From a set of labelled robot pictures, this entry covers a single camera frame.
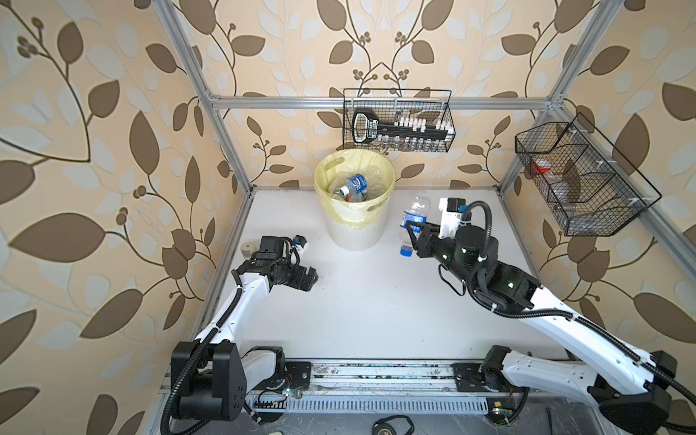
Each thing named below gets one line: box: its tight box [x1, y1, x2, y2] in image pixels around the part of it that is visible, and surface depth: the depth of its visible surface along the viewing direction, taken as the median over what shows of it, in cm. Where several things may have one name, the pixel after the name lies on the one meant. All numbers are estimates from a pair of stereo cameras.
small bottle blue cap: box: [398, 195, 431, 258], surface depth 66 cm
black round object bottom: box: [371, 415, 416, 435], surface depth 66 cm
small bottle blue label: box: [338, 174, 368, 202], surface depth 91 cm
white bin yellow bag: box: [313, 147, 397, 252], surface depth 93 cm
